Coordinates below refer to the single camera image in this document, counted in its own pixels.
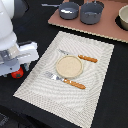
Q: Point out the beige bowl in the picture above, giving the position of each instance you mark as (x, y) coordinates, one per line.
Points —
(123, 14)

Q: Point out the woven beige placemat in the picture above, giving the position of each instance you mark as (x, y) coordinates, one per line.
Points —
(63, 100)

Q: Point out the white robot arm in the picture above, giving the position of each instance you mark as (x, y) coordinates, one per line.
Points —
(11, 9)

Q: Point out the grey frying pan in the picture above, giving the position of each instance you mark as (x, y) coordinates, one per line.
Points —
(68, 10)

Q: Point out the grey cooking pot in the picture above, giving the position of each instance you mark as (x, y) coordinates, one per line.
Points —
(90, 13)

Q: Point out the red toy sausage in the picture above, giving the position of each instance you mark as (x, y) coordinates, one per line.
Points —
(17, 74)

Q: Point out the wooden handled fork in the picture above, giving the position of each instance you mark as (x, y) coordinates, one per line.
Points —
(55, 77)

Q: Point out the round beige plate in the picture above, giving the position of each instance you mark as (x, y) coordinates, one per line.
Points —
(69, 66)

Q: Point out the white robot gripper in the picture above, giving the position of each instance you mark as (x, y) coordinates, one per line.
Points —
(12, 56)

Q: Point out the wooden handled knife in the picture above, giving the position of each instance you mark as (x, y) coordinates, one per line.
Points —
(80, 56)

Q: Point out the pink stove board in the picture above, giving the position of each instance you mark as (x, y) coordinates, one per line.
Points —
(106, 27)

